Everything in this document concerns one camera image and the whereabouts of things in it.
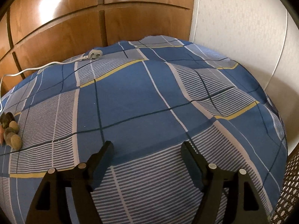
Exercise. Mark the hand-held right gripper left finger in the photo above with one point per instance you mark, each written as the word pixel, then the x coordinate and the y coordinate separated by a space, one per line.
pixel 102 165

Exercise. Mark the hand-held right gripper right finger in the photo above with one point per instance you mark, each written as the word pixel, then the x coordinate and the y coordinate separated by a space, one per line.
pixel 190 164

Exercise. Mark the brown kiwi half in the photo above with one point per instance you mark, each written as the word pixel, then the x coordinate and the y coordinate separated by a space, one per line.
pixel 14 126

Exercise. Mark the small beige round fruit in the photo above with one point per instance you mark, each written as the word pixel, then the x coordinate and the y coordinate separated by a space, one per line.
pixel 9 130

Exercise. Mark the orange carrot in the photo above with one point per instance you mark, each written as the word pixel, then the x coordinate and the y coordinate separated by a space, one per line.
pixel 1 135

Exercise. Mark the dark brown kiwi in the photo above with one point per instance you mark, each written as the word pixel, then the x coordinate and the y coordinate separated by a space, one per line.
pixel 8 117

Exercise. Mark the blue plaid bedsheet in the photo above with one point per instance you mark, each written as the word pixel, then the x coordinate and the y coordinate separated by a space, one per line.
pixel 140 102

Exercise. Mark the wooden panelled headboard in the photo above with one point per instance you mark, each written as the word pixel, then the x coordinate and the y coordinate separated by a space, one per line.
pixel 70 28

